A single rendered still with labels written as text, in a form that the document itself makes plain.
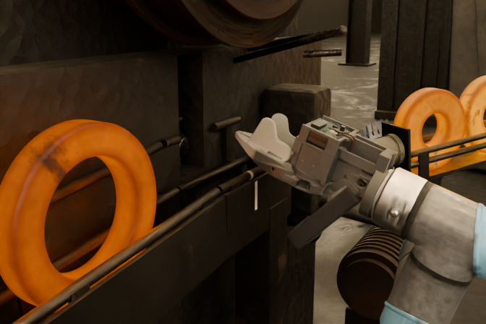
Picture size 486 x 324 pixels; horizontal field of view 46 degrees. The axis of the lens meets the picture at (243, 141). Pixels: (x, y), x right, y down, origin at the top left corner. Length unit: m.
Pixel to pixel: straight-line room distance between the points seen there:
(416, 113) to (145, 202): 0.62
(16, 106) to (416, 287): 0.48
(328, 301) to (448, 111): 0.97
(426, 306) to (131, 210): 0.35
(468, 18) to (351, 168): 2.77
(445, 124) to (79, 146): 0.78
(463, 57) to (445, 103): 2.33
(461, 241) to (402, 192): 0.08
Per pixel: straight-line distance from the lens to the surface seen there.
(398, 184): 0.69
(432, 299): 0.71
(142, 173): 0.61
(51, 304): 0.53
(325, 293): 1.99
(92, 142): 0.55
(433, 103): 1.11
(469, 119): 1.19
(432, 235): 0.69
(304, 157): 0.72
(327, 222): 0.74
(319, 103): 0.94
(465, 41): 3.45
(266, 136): 0.75
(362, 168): 0.71
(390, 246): 1.03
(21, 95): 0.59
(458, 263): 0.70
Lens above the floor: 0.93
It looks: 13 degrees down
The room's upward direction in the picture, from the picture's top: straight up
